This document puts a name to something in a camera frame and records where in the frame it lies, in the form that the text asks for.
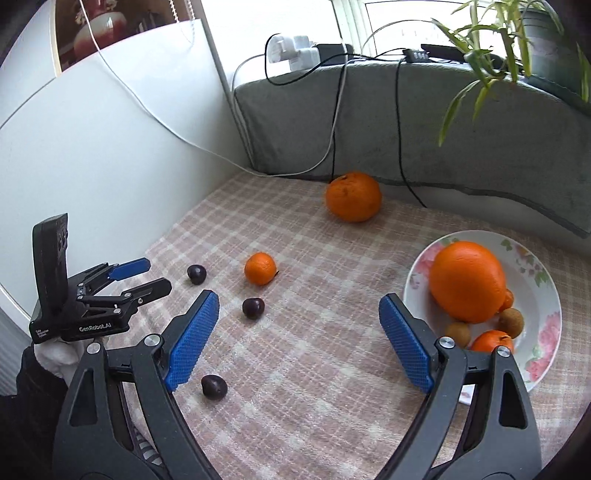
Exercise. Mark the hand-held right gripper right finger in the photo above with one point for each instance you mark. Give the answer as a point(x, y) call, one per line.
point(408, 344)

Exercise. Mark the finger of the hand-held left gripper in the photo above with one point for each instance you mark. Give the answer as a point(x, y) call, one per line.
point(131, 268)
point(147, 289)

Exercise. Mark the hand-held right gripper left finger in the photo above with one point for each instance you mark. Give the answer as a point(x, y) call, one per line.
point(191, 341)

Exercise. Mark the brown longan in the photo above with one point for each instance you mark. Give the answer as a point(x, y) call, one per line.
point(458, 334)

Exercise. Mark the dark purple plum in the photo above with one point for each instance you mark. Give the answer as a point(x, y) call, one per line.
point(214, 386)
point(196, 273)
point(253, 308)

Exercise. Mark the small tangerine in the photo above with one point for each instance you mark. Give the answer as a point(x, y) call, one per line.
point(260, 268)
point(508, 299)
point(491, 340)

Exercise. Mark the large smooth oval orange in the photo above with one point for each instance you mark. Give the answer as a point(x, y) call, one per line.
point(466, 281)

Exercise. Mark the brown kiwi berry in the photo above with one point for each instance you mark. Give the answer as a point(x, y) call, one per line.
point(511, 321)

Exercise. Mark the floral white plate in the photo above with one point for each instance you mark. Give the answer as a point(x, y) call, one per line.
point(545, 295)

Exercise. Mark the large rough mandarin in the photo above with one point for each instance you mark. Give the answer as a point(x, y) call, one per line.
point(353, 197)

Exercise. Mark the person's left forearm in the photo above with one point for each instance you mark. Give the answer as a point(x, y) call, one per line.
point(32, 415)

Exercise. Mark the person's left hand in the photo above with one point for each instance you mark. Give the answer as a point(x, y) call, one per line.
point(55, 357)

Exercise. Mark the pink checked tablecloth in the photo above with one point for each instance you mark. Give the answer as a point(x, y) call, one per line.
point(323, 369)

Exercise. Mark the grey blanket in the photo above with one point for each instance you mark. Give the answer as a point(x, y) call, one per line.
point(369, 120)

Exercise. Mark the white power adapter plugs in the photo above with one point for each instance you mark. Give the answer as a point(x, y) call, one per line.
point(295, 53)

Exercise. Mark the black power strip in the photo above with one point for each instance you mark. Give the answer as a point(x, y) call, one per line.
point(415, 55)

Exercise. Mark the spider plant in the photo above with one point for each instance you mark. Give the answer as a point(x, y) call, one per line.
point(478, 62)

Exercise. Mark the grey pot saucer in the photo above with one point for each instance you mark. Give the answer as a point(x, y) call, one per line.
point(554, 90)

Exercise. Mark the black flat device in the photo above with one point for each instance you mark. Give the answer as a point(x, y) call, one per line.
point(443, 51)

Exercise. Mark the black power adapter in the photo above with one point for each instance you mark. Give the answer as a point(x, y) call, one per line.
point(334, 51)

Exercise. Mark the grey plant pot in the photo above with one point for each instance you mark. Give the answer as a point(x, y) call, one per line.
point(549, 50)

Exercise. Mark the red vase wall picture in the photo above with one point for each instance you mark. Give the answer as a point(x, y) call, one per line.
point(106, 27)

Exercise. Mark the white window frame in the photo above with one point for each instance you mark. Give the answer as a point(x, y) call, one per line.
point(355, 23)

